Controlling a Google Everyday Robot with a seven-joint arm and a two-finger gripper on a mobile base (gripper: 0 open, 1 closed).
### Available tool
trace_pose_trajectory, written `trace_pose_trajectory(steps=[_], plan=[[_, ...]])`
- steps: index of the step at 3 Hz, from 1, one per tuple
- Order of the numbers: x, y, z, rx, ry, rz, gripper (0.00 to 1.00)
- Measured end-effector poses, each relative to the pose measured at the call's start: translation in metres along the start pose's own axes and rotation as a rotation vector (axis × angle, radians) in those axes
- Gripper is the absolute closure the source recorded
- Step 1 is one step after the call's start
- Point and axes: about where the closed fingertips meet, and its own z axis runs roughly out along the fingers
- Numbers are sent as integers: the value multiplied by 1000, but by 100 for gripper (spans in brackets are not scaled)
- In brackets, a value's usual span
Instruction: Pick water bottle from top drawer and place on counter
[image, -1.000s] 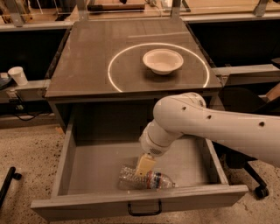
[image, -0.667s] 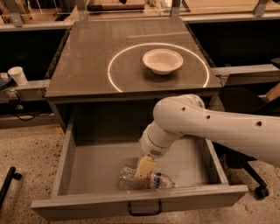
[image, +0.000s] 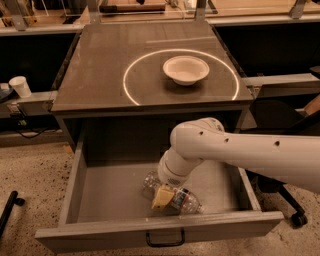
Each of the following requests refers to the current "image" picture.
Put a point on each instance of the white paper cup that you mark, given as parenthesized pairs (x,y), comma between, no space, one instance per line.
(20,85)

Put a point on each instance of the black bar on floor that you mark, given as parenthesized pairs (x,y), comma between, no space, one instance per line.
(13,200)

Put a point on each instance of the clear plastic water bottle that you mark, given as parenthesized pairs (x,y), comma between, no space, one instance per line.
(183,202)

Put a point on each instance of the black drawer handle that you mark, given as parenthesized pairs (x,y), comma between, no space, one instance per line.
(165,238)

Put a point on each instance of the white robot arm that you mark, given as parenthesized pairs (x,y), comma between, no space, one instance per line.
(290,159)

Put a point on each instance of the grey open top drawer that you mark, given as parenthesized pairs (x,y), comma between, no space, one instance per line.
(105,208)

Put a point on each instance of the grey metal rail shelf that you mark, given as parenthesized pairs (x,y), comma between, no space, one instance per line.
(282,85)

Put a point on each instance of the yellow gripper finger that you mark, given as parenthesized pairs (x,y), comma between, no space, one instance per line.
(162,197)

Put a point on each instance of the black office chair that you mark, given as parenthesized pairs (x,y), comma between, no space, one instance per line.
(277,117)

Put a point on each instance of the white paper bowl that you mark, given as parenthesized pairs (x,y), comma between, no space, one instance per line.
(186,70)

